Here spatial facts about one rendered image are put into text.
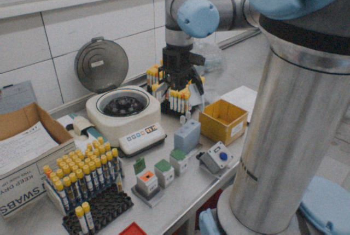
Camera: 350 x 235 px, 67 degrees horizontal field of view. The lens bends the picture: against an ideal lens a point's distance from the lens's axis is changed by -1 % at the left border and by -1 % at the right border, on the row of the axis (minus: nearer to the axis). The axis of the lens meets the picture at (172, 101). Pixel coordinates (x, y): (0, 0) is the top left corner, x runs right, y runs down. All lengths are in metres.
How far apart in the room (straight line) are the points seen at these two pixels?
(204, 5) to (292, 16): 0.35
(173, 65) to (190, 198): 0.39
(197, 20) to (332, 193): 0.39
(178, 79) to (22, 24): 0.59
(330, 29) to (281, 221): 0.25
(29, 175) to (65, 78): 0.46
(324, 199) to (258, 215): 0.17
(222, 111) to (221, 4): 0.59
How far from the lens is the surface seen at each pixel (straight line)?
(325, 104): 0.26
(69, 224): 0.81
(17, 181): 0.84
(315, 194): 0.51
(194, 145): 0.96
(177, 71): 0.71
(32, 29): 1.06
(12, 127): 1.08
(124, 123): 0.92
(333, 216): 0.50
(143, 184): 0.79
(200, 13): 0.54
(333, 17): 0.22
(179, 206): 0.81
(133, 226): 0.78
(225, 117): 1.11
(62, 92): 1.17
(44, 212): 0.88
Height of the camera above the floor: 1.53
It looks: 32 degrees down
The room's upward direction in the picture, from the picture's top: straight up
